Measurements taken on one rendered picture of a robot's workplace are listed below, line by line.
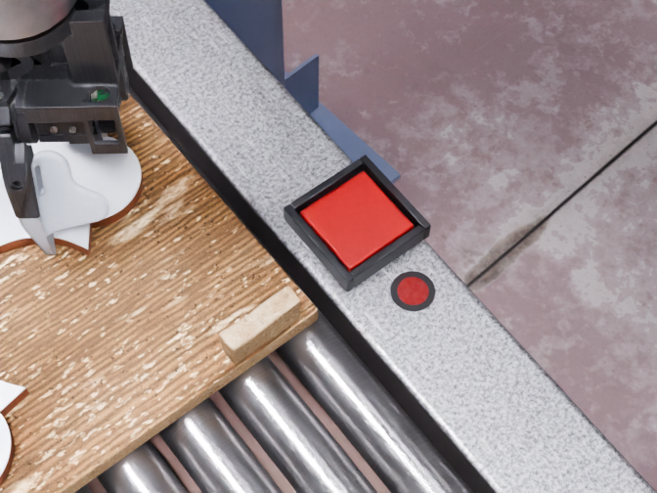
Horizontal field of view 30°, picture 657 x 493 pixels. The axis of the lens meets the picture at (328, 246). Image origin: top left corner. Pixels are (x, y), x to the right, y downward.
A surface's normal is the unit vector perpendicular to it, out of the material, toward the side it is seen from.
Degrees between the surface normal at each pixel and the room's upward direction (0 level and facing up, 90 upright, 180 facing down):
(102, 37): 90
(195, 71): 0
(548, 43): 0
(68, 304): 0
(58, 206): 67
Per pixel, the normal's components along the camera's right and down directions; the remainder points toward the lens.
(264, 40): 0.73, 0.60
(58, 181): 0.03, 0.62
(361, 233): 0.01, -0.48
